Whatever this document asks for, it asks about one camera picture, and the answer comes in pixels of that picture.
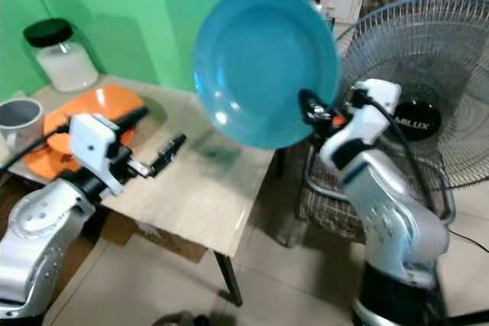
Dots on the small brown cardboard box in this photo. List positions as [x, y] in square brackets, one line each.
[157, 238]

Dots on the orange plastic bowl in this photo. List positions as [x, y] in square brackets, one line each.
[103, 103]

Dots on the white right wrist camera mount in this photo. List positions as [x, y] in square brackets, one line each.
[370, 116]

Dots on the blue round plate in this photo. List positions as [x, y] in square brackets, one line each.
[263, 59]

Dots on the grey mug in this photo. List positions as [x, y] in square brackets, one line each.
[19, 124]

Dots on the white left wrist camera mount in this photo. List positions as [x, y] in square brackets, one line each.
[93, 143]

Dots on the glass jar with black lid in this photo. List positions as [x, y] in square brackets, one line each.
[69, 65]

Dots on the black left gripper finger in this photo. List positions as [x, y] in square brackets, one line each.
[131, 117]
[170, 149]

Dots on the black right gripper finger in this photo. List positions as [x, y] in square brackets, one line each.
[309, 104]

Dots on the dark robot foot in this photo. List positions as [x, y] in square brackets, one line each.
[176, 319]

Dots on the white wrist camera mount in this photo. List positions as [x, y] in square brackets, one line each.
[370, 116]
[93, 143]

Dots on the plaid cushioned metal chair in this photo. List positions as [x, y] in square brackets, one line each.
[332, 204]

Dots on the black table leg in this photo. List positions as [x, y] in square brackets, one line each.
[229, 280]

